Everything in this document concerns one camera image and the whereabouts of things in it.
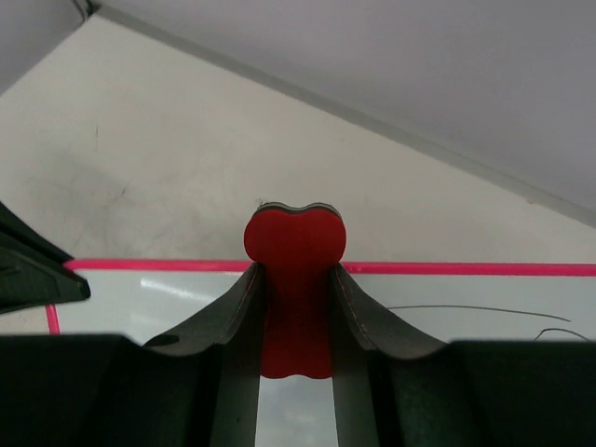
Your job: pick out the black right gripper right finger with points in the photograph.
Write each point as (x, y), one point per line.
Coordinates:
(366, 339)

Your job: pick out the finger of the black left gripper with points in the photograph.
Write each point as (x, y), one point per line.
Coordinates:
(33, 271)

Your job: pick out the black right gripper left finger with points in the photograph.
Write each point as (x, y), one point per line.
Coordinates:
(226, 339)

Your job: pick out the pink framed whiteboard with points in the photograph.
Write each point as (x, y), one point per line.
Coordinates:
(143, 298)

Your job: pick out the red whiteboard eraser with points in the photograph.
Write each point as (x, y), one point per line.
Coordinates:
(297, 247)

